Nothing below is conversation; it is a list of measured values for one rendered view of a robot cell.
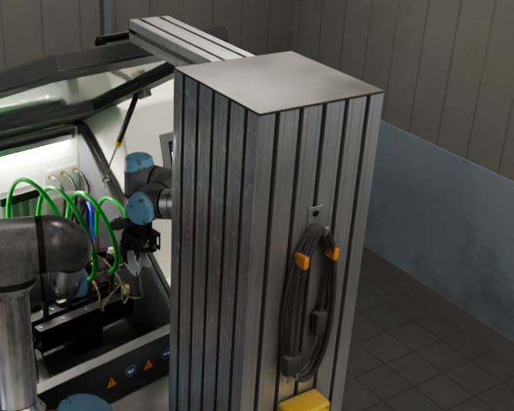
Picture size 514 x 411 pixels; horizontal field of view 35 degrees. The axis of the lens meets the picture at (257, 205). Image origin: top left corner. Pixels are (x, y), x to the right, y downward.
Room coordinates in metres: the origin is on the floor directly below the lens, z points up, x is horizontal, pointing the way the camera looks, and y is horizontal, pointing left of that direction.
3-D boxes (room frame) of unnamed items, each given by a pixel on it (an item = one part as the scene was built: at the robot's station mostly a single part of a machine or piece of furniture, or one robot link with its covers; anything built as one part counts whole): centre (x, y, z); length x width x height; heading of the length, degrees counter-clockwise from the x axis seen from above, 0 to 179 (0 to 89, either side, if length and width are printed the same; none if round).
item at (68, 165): (2.42, 0.64, 1.20); 0.13 x 0.03 x 0.31; 136
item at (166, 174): (1.87, 0.22, 1.54); 0.11 x 0.11 x 0.08; 69
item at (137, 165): (1.93, 0.31, 1.54); 0.09 x 0.08 x 0.11; 69
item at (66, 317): (2.15, 0.53, 0.91); 0.34 x 0.10 x 0.15; 136
